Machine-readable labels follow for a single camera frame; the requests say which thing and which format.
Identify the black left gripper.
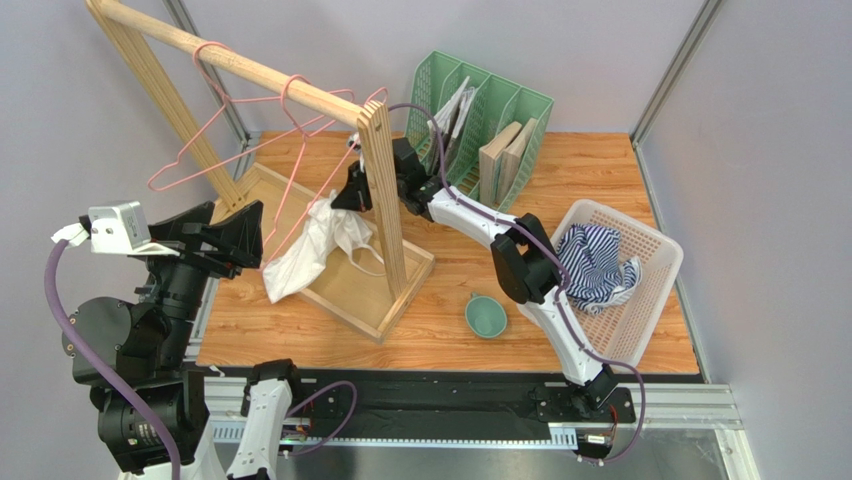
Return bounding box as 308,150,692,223
127,196,261,366

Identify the pink wire hanger with white top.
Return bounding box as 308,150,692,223
146,41,357,194

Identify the blue white striped tank top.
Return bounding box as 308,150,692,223
556,223,643,315

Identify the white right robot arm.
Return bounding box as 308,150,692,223
257,138,618,415

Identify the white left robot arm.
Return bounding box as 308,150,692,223
44,201,300,479

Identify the wooden clothes rack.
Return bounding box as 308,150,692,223
86,1,435,343

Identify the green plastic file organizer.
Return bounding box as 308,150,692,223
410,51,554,213

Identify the green ceramic cup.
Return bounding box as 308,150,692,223
464,293,508,339

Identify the white plastic basket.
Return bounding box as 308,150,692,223
547,199,683,372

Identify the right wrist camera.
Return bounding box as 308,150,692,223
347,133,365,171

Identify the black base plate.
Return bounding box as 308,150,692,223
293,368,639,441

